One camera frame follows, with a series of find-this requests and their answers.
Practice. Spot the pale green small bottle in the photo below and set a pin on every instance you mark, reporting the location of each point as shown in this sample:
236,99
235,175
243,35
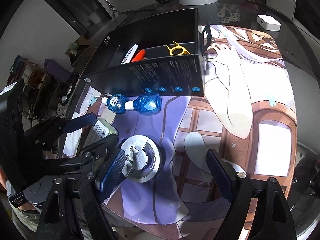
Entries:
102,130

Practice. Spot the white remote control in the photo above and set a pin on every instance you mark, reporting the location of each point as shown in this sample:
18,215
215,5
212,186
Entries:
130,53

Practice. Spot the yellow plastic tool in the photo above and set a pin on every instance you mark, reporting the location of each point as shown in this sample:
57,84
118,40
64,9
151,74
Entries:
172,51

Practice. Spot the purple bag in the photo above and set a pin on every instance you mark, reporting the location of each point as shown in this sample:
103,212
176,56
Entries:
57,68

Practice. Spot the black white patterned object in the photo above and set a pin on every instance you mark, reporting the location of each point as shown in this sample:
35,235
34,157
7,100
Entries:
228,15

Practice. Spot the white cube charger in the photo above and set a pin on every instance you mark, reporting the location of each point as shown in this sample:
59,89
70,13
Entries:
268,22

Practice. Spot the black cardboard box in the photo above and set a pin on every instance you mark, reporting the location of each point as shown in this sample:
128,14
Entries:
160,77

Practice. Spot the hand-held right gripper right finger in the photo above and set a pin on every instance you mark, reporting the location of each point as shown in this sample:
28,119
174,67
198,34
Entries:
220,170

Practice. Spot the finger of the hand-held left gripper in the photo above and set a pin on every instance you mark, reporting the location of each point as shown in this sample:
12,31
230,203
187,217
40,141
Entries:
100,143
75,123

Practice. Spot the round silver plug adapter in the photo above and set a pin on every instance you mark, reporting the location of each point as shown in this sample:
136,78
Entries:
146,155

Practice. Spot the brown cardboard box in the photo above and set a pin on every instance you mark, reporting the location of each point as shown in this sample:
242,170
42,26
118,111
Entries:
80,42

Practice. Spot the printed desk mat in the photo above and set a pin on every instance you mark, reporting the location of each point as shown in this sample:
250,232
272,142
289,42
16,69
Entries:
212,130

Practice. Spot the person's left forearm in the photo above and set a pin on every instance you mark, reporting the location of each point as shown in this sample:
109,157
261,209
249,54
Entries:
30,195

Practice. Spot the shoe rack with shoes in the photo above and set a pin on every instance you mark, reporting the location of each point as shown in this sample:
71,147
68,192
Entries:
32,80

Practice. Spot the red lighter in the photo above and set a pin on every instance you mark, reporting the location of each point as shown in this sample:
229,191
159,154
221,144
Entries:
138,55

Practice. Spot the beige sofa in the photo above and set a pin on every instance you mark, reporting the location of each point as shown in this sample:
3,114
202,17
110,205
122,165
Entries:
282,2

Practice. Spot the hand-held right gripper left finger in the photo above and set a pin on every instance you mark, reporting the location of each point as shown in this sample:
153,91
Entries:
112,170

